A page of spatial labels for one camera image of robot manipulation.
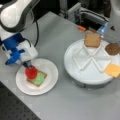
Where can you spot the toasted bread slice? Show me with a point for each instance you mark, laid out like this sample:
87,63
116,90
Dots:
31,80
92,40

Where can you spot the white round plate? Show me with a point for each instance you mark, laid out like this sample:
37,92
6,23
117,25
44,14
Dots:
46,78

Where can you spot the red tomato slice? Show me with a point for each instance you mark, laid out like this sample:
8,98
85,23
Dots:
31,73

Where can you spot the white blue gripper body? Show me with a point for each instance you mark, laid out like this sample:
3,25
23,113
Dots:
18,48

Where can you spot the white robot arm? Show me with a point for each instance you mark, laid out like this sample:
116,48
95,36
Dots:
14,17

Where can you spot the brown meat patty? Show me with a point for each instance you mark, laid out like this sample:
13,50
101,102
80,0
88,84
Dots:
112,48

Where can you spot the white divided serving tray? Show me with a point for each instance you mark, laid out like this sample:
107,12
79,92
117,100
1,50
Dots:
86,64

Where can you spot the yellow cheese slice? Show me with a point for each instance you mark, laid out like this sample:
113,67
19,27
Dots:
112,70

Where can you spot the small orange block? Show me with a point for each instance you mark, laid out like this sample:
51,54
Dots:
81,28

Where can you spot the green lettuce leaf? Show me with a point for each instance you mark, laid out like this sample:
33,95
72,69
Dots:
39,79

